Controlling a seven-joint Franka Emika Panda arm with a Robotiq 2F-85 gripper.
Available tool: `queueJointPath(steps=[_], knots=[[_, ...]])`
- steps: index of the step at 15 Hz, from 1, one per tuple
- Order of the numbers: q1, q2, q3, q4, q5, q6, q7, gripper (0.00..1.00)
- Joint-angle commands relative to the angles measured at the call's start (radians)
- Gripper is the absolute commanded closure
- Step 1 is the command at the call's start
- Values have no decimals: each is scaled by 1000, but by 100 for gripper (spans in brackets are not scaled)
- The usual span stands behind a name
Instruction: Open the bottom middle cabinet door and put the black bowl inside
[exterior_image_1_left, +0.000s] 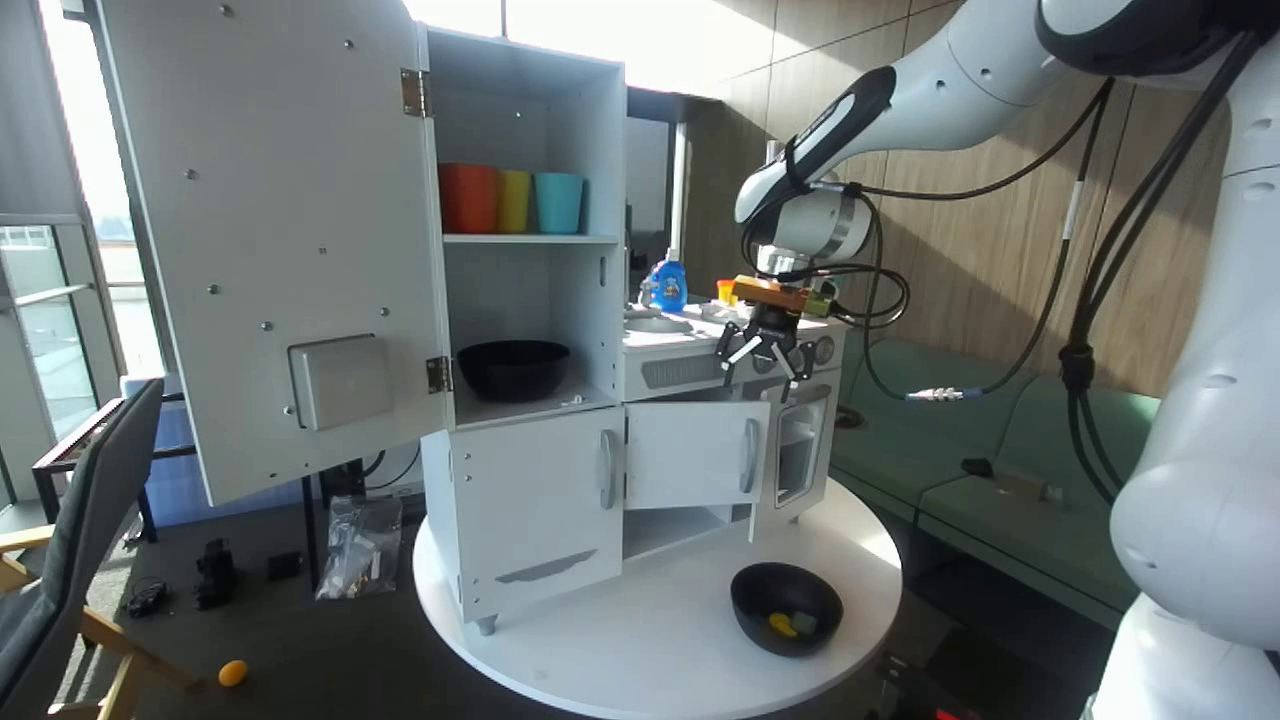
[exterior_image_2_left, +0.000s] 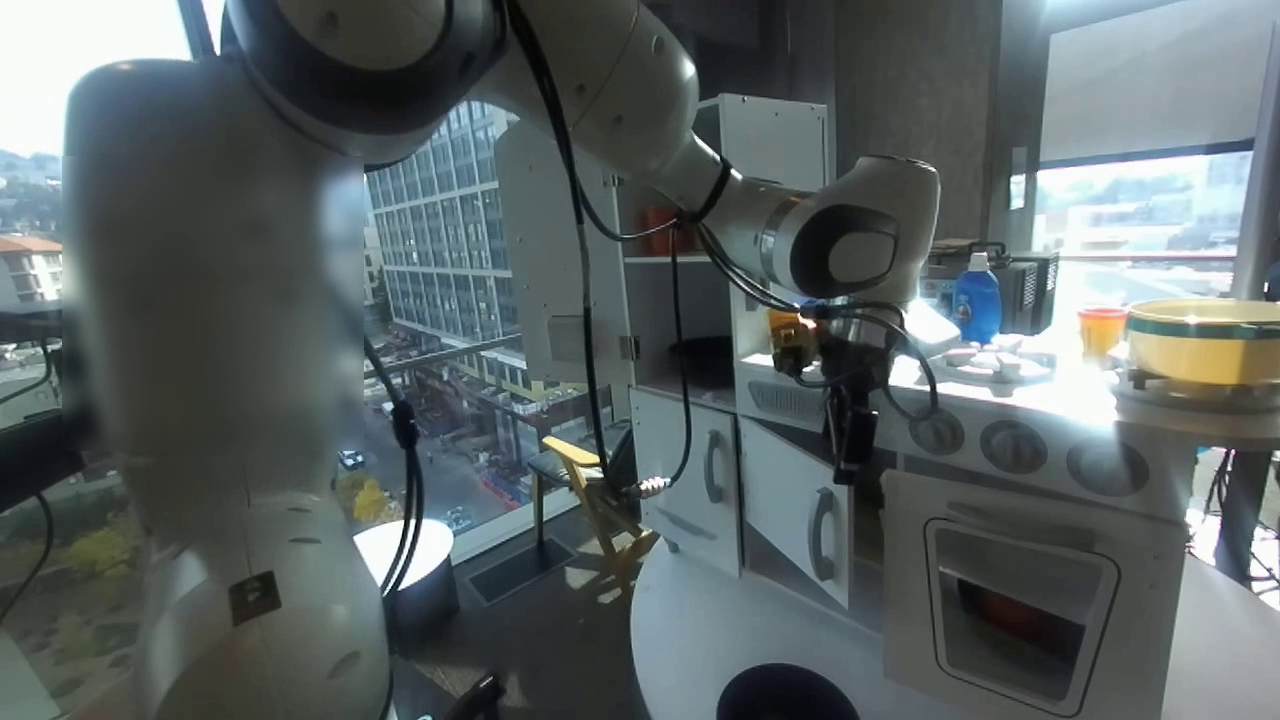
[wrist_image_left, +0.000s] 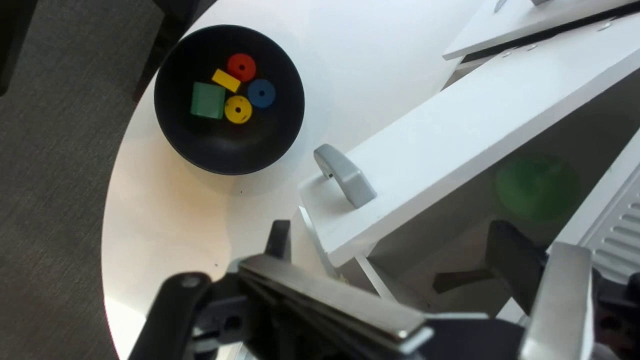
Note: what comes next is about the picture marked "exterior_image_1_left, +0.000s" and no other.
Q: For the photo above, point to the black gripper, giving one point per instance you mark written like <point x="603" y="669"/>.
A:
<point x="775" y="331"/>

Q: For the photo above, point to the small white cabinet door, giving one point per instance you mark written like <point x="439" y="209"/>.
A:
<point x="684" y="452"/>

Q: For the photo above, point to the black bowl with toys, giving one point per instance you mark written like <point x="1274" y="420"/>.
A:
<point x="752" y="592"/>

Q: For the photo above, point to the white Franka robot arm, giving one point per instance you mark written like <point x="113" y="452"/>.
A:
<point x="1201" y="507"/>

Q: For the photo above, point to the white oven door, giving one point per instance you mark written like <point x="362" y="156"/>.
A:
<point x="799" y="460"/>

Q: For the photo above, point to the white toy kitchen cabinet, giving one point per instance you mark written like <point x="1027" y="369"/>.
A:
<point x="525" y="284"/>

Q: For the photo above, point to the wide white cabinet door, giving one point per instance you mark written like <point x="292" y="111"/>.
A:
<point x="533" y="494"/>

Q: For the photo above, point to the tall white cabinet door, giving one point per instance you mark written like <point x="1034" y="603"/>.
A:
<point x="264" y="200"/>

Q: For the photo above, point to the small orange cup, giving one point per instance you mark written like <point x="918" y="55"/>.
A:
<point x="724" y="290"/>

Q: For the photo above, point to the blue plastic bottle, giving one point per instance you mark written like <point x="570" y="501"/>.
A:
<point x="664" y="284"/>

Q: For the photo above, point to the wide black dish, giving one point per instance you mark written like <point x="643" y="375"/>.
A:
<point x="512" y="367"/>

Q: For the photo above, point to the teal plastic cup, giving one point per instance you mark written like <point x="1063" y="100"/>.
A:
<point x="561" y="200"/>

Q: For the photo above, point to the green padded mat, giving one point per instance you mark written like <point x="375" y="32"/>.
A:
<point x="1012" y="440"/>

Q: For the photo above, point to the yellow toy piece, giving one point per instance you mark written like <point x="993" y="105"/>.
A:
<point x="778" y="622"/>

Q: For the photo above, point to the green toy piece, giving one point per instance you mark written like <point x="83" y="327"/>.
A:
<point x="803" y="624"/>

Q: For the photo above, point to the yellow plastic cup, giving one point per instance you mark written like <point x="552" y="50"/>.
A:
<point x="517" y="200"/>

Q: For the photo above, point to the round white table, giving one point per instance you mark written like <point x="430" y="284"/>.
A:
<point x="643" y="642"/>

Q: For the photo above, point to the orange plastic cup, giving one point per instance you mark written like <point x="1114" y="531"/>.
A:
<point x="469" y="200"/>

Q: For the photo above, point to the clear plastic bag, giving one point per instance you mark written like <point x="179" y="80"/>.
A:
<point x="356" y="545"/>

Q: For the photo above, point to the small black stand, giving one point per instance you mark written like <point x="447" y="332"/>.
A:
<point x="214" y="575"/>

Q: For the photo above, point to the blue crate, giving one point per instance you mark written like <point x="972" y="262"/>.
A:
<point x="181" y="484"/>

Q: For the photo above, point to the orange ball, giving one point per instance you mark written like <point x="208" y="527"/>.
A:
<point x="233" y="672"/>

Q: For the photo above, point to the grey chair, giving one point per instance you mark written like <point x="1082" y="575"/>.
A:
<point x="93" y="494"/>

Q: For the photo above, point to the light wooden frame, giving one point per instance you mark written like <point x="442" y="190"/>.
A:
<point x="102" y="632"/>

